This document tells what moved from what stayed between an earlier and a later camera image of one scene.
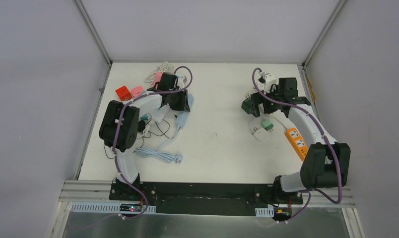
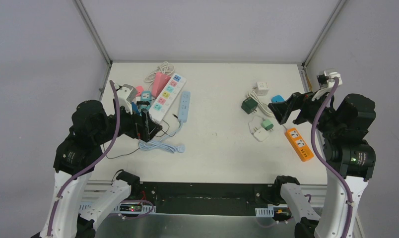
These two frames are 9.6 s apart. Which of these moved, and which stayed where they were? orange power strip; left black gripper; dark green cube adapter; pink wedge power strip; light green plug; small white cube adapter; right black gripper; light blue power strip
Moved: right black gripper; light blue power strip; left black gripper
Stayed: orange power strip; pink wedge power strip; dark green cube adapter; small white cube adapter; light green plug
